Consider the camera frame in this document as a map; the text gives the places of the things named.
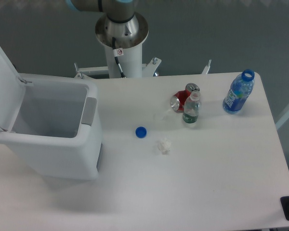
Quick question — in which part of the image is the white frame at right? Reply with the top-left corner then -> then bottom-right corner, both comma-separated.
275,103 -> 289,130

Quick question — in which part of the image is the white plastic trash can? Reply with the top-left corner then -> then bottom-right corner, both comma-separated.
0,47 -> 103,180

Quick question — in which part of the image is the blue bottle cap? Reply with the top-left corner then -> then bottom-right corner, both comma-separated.
135,126 -> 147,139

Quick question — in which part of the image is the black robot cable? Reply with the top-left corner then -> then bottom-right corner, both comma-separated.
112,37 -> 125,78

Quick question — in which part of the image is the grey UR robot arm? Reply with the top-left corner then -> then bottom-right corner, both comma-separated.
65,0 -> 135,23

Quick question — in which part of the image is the blue plastic bottle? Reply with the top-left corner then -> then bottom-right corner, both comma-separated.
223,69 -> 255,114

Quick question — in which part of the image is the white table leg bracket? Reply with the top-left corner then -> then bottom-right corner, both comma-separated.
202,59 -> 211,75

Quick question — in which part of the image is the clear green-label bottle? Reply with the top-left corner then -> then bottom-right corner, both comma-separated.
183,90 -> 201,124

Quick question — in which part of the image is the crumpled white tissue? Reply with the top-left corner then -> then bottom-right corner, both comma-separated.
157,138 -> 172,154

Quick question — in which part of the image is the crushed red soda can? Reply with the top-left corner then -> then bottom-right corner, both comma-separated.
170,83 -> 200,113

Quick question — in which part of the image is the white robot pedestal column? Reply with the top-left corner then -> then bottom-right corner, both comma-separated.
95,12 -> 161,78

